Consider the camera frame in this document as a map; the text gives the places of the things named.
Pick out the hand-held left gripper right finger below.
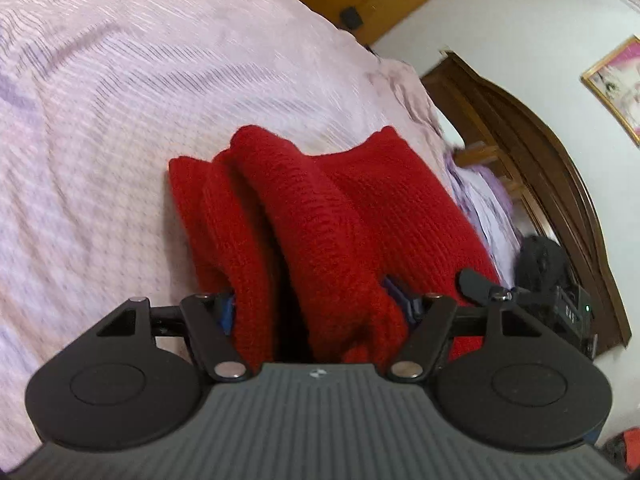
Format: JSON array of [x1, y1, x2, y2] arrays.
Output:
[[382, 275, 543, 385]]

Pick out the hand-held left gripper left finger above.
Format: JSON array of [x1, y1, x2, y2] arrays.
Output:
[[95, 292, 251, 381]]

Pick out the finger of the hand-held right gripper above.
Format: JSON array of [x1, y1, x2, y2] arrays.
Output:
[[459, 269, 511, 306]]

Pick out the red knit sweater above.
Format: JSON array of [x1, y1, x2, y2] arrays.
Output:
[[167, 125, 503, 366]]

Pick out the lavender frilled pillow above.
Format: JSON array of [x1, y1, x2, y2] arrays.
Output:
[[445, 145, 523, 281]]

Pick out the dark wooden headboard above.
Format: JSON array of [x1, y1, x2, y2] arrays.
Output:
[[422, 50, 633, 348]]

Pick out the pink checked bedsheet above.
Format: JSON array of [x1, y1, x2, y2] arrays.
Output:
[[0, 0, 501, 456]]

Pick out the gold framed wall picture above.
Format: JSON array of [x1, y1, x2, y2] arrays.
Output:
[[580, 35, 640, 147]]

